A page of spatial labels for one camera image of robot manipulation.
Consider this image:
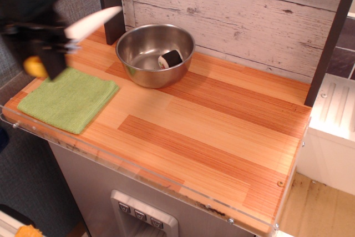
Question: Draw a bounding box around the stainless steel bowl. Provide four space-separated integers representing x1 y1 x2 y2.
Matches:
116 24 195 88

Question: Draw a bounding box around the dark left shelf post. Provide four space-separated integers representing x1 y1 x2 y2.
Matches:
95 0 127 46

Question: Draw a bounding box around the yellow handled toy knife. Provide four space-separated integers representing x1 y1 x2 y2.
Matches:
23 6 122 78

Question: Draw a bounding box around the silver toy fridge cabinet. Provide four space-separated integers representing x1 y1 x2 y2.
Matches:
50 143 252 236

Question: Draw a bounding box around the toy sushi roll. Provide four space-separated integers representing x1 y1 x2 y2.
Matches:
158 49 184 69

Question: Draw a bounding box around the dark shelf post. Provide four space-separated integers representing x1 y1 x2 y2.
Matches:
304 0 353 107
95 0 127 46

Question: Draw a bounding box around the silver dispenser button panel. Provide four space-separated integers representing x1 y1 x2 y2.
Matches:
110 190 179 236

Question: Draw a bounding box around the white toy sink unit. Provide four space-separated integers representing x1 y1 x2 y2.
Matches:
296 74 354 194

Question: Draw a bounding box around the orange yellow object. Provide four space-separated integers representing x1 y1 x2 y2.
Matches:
14 225 43 237

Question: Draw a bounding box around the dark right shelf post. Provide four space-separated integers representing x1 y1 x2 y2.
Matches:
304 0 353 107

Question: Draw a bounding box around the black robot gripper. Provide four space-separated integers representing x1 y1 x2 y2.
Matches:
1 0 78 80

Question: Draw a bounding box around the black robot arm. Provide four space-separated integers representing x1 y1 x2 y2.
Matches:
1 0 70 79

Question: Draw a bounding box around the clear acrylic edge guard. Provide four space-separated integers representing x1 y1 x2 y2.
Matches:
2 99 286 236

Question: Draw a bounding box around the green folded towel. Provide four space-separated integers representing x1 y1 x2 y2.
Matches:
17 68 119 134

